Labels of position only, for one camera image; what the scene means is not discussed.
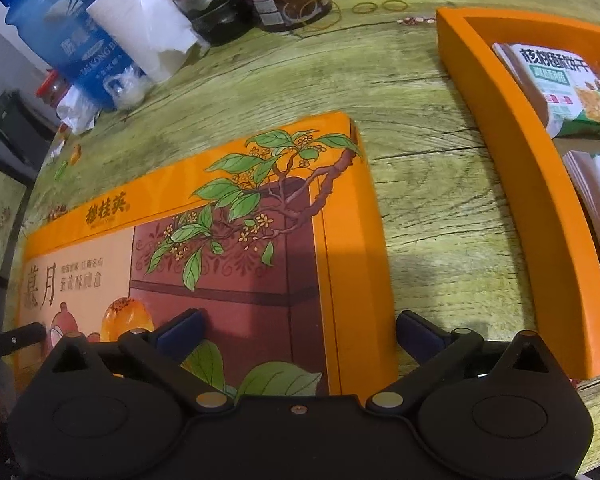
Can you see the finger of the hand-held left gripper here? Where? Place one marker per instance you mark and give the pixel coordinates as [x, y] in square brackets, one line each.
[22, 340]

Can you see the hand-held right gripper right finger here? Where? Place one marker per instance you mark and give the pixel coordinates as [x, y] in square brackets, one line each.
[420, 332]

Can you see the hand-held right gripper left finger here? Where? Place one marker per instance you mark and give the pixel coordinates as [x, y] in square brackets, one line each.
[182, 330]

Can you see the orange printed box lid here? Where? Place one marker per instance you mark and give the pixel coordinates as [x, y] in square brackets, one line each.
[230, 260]

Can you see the orange box tray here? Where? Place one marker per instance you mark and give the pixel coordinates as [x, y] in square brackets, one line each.
[530, 185]

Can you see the wood-pattern desktop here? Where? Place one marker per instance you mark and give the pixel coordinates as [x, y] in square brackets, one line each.
[405, 85]

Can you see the wood-pattern board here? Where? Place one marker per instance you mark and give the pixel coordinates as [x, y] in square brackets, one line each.
[0, 220]

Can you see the black case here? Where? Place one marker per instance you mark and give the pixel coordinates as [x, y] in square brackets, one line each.
[20, 130]

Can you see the crumpled white tissue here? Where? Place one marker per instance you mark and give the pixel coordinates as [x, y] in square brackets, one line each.
[77, 110]

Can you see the red-lid jar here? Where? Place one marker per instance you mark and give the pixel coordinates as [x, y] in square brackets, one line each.
[52, 91]

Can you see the blue water bottle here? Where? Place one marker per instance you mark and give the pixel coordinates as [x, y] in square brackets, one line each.
[55, 35]

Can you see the white paper towel roll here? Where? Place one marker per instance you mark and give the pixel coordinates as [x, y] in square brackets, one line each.
[140, 25]

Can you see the dark glass jar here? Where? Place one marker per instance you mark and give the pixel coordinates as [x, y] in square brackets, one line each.
[215, 15]

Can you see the large yellow rubber band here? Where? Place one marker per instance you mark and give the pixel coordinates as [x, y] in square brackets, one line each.
[325, 26]

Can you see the small yellow rubber band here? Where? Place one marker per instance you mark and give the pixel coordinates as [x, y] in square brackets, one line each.
[395, 0]

